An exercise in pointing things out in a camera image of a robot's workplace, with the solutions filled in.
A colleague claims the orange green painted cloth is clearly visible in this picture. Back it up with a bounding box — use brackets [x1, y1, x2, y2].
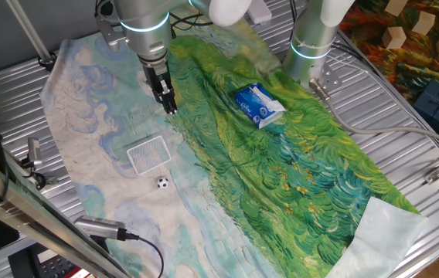
[339, 0, 439, 105]

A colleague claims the grey metal rod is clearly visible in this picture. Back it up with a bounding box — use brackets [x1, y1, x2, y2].
[5, 0, 58, 73]

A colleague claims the black desk phone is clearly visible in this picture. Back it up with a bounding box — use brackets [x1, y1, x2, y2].
[7, 242, 80, 278]

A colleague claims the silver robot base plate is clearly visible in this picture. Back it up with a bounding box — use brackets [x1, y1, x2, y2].
[307, 63, 343, 102]

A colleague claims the grey ribbed camera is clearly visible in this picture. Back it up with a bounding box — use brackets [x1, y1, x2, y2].
[73, 215, 140, 242]

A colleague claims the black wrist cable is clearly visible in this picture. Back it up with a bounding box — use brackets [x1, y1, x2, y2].
[168, 10, 215, 32]

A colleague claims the black camera cable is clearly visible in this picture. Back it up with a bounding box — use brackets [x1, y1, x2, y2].
[124, 231, 165, 278]

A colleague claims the green blue painted cloth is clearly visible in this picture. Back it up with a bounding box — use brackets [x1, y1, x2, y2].
[39, 3, 431, 278]

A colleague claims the aluminium frame beam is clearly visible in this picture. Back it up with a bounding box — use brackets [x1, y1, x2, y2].
[0, 148, 128, 278]

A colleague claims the white power strip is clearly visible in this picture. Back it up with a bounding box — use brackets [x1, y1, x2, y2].
[247, 0, 273, 25]

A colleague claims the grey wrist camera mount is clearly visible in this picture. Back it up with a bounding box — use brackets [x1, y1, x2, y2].
[94, 14, 128, 53]

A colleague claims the blue tissue pack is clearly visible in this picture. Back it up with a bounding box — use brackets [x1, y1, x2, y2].
[234, 82, 287, 130]

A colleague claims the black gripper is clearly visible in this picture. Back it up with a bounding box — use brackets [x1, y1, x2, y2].
[142, 61, 178, 115]

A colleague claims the white mesh toy goal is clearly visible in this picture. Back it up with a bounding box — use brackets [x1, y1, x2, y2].
[126, 135, 172, 176]

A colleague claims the grey robot hose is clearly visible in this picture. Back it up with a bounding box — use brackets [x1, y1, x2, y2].
[308, 79, 439, 155]

